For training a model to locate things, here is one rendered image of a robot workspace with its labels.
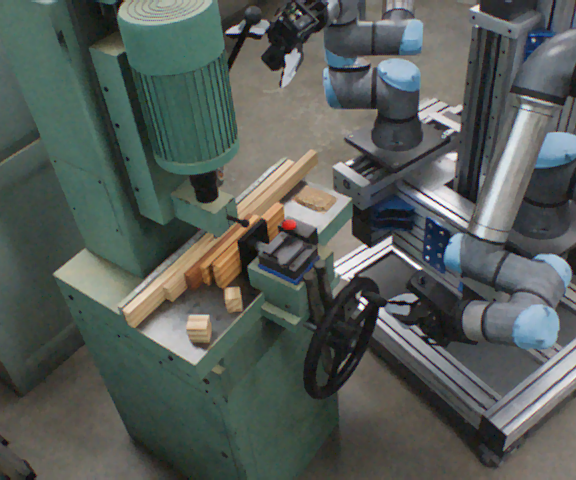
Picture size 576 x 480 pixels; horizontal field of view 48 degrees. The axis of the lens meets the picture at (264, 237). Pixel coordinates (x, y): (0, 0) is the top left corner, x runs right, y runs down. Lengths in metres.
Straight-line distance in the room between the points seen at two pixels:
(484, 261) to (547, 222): 0.43
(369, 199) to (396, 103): 0.29
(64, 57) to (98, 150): 0.21
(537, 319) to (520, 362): 1.03
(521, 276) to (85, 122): 0.89
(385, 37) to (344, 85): 0.38
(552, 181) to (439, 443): 1.01
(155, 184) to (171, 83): 0.31
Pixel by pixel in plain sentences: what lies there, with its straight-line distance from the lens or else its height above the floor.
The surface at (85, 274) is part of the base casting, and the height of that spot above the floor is 0.80.
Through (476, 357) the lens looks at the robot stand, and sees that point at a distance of 2.19.
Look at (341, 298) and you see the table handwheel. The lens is 1.33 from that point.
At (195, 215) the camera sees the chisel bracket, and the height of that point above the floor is 1.04.
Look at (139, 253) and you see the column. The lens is 1.60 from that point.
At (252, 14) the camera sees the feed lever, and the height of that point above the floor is 1.45.
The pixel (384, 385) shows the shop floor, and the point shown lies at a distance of 2.35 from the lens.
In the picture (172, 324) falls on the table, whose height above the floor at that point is 0.90.
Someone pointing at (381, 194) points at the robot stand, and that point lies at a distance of 1.95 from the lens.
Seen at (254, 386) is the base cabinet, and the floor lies 0.64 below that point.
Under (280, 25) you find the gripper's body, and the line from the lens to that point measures 1.34.
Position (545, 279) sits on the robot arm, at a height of 1.06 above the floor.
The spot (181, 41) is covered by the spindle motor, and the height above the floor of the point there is 1.47.
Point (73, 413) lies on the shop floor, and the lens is 2.48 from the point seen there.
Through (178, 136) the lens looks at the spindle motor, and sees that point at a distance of 1.23.
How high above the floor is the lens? 1.95
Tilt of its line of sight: 43 degrees down
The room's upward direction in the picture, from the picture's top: 8 degrees counter-clockwise
